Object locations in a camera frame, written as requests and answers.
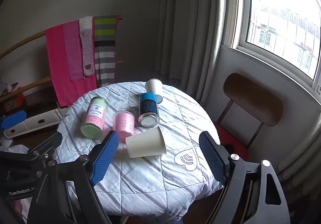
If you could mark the orange box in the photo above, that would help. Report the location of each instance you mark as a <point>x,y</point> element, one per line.
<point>13,102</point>

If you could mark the light pink towel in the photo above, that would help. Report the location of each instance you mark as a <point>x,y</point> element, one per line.
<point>74,51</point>

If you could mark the grey green striped towel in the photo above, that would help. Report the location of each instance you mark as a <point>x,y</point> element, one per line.
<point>105,48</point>

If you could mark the white framed window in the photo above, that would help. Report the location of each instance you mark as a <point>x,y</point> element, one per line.
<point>280,13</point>

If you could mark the white paper cup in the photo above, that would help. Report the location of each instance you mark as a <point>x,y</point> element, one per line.
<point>145,143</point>
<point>154,88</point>

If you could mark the wooden towel rack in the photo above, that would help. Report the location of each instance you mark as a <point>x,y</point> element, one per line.
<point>27,38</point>

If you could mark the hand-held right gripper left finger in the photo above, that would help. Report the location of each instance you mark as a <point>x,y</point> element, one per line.
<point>101,161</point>

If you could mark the grey curtain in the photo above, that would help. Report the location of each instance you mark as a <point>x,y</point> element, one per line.
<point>190,25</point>

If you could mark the red seat cushion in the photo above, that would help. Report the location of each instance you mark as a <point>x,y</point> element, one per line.
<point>232,138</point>

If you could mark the green and pink cup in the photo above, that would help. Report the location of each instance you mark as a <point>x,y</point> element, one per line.
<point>94,120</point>

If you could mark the blue and black cup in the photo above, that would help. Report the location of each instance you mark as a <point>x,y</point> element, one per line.
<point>148,111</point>

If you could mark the pink plastic cup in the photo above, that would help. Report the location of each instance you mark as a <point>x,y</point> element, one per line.
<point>123,125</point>

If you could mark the hot pink towel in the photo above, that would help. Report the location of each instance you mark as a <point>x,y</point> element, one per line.
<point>56,63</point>

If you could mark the brown wooden chair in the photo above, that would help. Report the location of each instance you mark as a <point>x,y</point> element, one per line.
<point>253,98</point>

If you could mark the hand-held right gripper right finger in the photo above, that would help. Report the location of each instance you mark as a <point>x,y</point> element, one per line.
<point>212,161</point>

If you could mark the white power strip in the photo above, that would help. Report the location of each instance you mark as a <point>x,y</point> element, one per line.
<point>32,123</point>

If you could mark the round table with quilted cloth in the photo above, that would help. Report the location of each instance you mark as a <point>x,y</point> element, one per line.
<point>150,178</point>

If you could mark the white knitted cloth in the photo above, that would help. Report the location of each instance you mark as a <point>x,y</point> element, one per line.
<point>86,43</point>

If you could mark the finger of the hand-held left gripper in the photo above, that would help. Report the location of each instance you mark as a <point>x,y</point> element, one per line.
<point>12,119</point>
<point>49,142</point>

